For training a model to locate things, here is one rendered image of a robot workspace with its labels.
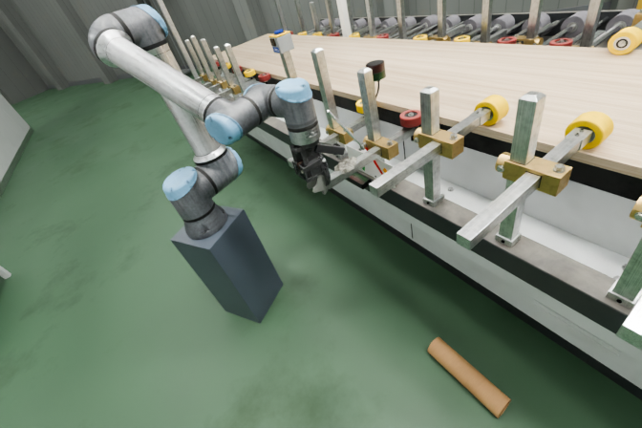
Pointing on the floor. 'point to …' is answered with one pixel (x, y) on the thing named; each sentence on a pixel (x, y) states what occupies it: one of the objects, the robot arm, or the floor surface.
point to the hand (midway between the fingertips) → (325, 189)
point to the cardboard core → (469, 377)
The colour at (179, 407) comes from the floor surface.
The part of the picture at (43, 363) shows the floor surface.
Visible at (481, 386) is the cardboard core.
